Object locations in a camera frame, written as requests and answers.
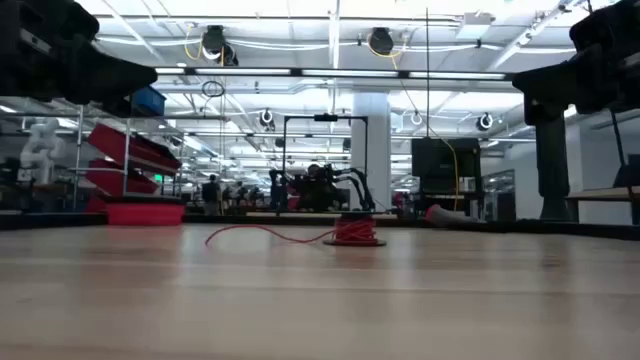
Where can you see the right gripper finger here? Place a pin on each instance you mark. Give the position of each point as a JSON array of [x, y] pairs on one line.
[[550, 85]]

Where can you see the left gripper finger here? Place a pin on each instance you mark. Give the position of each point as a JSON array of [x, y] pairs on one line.
[[115, 77]]

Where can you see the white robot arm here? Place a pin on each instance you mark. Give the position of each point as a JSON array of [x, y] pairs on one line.
[[42, 150]]

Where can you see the blue storage bin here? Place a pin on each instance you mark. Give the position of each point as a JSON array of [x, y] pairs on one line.
[[150, 102]]

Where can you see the red shelf bin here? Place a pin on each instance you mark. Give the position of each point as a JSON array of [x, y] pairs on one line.
[[107, 180], [96, 205], [115, 142]]

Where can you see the thin black slanted pole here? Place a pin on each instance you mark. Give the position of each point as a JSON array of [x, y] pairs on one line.
[[617, 140]]

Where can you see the glass door cabinet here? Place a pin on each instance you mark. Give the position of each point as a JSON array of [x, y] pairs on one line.
[[500, 200]]

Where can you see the red plastic bin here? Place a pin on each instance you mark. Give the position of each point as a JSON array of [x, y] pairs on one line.
[[145, 215]]

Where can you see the person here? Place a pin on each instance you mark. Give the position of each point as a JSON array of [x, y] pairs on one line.
[[315, 192], [211, 192]]

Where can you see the black monitor cart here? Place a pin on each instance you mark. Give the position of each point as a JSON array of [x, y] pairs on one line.
[[440, 205]]

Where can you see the grey glove with red cuff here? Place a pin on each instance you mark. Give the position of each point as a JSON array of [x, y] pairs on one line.
[[450, 216]]

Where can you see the white building pillar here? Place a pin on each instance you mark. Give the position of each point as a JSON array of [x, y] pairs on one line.
[[377, 150]]

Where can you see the long ceiling light bar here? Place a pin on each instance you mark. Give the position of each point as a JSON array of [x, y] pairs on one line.
[[350, 73]]

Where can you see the black gantry frame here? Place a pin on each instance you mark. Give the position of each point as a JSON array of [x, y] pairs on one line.
[[284, 160]]

